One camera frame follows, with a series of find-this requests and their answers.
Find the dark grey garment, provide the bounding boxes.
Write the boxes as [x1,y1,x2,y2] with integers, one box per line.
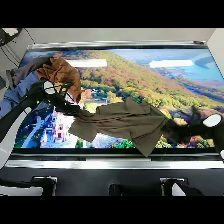
[5,56,53,90]

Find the orange brown garment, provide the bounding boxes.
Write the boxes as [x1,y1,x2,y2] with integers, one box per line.
[35,57,83,104]

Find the blue garment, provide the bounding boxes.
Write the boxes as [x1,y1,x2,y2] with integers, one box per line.
[0,71,45,118]

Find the silver frame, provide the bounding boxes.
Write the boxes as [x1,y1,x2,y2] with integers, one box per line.
[0,40,224,197]

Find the olive grey shirt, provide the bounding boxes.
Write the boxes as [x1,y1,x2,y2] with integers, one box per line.
[68,97,175,158]

